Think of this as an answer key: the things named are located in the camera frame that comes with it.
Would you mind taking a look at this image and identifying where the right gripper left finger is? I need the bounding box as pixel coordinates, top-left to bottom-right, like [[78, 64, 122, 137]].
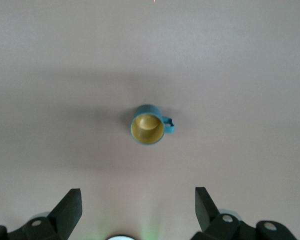
[[0, 188, 83, 240]]

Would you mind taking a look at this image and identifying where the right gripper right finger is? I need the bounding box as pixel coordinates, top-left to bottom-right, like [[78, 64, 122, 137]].
[[194, 186, 297, 240]]

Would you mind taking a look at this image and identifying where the teal ribbed cup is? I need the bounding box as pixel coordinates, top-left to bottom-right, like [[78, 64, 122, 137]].
[[129, 104, 176, 146]]

